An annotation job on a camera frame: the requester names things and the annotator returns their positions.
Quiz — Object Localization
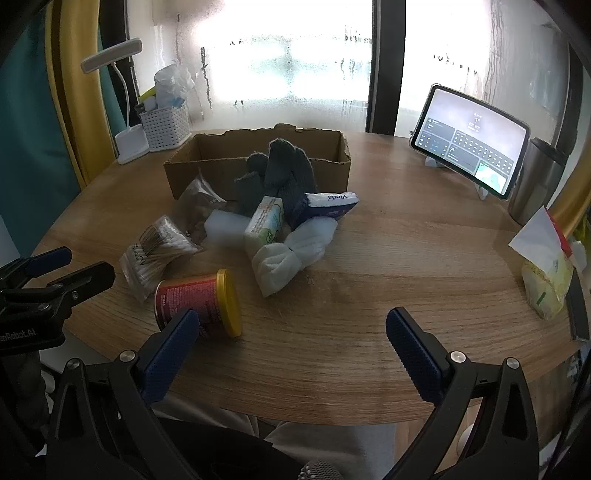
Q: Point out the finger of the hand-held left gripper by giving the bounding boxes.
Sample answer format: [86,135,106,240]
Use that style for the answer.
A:
[28,262,116,319]
[0,247,73,282]

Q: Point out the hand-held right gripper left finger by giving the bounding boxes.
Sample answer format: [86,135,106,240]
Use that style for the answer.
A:
[46,308,201,480]

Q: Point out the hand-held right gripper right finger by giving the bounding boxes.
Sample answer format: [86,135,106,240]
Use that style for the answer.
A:
[385,307,541,480]

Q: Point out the red can with yellow lid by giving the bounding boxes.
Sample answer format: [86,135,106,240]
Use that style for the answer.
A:
[154,269,243,337]

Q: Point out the bag of cotton swabs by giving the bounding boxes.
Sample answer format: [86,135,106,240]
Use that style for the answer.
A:
[120,215,204,303]

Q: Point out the clear plastic snack bag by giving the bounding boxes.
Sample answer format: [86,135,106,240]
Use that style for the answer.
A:
[178,173,227,241]

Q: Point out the white foam block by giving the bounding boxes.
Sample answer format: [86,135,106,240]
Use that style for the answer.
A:
[204,209,252,241]

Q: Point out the brown cardboard box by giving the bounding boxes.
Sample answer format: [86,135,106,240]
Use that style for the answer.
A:
[163,124,352,200]

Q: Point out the white socks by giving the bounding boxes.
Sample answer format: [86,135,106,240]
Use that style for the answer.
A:
[252,217,338,298]

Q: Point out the green tissue pack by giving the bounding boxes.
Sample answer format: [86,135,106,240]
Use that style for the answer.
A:
[243,196,284,252]

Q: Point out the blue tissue pack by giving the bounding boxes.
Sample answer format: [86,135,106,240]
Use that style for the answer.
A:
[295,191,360,230]

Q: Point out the person's grey pants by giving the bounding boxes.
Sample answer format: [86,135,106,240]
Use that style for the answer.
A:
[154,399,398,480]

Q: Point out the white desk lamp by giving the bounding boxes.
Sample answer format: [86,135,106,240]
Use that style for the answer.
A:
[81,38,151,165]

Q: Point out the yellow green packet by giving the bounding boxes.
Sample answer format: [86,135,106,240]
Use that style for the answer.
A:
[522,251,575,320]

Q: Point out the white plastic basket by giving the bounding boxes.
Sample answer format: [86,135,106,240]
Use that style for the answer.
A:
[139,102,192,152]

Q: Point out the white paper sheet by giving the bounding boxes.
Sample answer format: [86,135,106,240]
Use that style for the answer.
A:
[508,206,573,269]

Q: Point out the flat black device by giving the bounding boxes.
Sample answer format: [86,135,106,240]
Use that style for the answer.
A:
[566,268,591,342]

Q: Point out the white tablet stand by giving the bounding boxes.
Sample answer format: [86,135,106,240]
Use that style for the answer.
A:
[425,154,490,200]

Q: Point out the crumpled clear plastic bags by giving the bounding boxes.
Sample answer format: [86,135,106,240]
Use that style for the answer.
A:
[154,64,197,112]

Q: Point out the steel tumbler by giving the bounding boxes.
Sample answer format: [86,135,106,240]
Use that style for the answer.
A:
[508,137,568,227]

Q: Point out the tablet with lit screen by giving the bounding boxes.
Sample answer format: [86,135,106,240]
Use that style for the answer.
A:
[410,84,531,201]

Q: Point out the black window frame post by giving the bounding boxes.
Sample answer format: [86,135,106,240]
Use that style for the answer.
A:
[365,0,403,137]

